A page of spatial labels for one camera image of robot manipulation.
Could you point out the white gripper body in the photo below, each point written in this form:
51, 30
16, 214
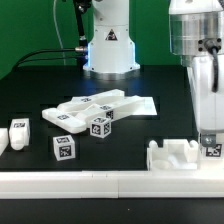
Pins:
208, 105

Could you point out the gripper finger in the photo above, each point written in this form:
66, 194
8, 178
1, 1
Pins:
208, 140

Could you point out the white chair seat part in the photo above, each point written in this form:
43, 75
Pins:
179, 154

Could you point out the white flat chair part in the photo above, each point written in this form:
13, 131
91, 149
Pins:
64, 120

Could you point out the white flat plate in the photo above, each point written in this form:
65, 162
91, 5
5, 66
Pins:
145, 107

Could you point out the white long bar part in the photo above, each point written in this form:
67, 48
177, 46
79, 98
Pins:
115, 110

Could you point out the white tagged cube middle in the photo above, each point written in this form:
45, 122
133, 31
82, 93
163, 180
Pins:
100, 127

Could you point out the white tagged cube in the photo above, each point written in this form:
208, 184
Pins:
64, 147
100, 127

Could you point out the white bar part upper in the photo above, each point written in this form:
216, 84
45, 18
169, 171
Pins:
81, 103

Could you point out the white tagged cube front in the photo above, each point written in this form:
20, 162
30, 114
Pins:
64, 147

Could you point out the white left fence piece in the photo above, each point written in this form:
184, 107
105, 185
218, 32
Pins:
4, 139

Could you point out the white front fence rail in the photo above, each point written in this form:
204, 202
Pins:
109, 184

